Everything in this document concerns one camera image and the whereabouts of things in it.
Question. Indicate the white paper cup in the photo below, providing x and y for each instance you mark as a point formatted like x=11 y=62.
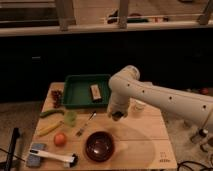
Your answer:
x=138 y=106

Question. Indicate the black stand at left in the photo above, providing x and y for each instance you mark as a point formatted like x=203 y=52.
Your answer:
x=11 y=160

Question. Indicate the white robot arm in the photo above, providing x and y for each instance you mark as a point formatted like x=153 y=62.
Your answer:
x=126 y=84

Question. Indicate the green plastic tray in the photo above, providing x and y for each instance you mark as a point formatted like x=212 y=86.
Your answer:
x=77 y=93

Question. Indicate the blue sponge front left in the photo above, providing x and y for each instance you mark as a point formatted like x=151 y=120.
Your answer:
x=34 y=161

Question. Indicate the red grapes toy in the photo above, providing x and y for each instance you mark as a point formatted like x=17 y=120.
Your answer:
x=56 y=96

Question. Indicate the light green cup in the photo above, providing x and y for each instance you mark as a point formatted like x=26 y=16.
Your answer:
x=70 y=118

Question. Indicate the dark red bowl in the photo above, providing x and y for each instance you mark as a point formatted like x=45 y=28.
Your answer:
x=99 y=146

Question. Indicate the green pepper toy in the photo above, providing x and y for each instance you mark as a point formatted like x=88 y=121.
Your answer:
x=50 y=112

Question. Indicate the wooden railing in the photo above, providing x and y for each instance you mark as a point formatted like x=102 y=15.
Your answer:
x=53 y=17

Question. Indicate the metal fork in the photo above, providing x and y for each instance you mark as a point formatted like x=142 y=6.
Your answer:
x=82 y=129

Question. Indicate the wooden block in tray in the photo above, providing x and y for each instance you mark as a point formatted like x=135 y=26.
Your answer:
x=95 y=93

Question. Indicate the white handled dish brush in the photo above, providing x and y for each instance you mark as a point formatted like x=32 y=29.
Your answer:
x=68 y=160

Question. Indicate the dark metal cup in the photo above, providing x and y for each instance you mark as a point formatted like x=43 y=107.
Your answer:
x=117 y=116

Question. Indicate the orange tomato toy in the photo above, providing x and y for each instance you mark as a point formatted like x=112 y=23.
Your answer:
x=60 y=139

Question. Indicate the yellow banana toy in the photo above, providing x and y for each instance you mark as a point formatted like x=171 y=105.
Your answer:
x=48 y=129

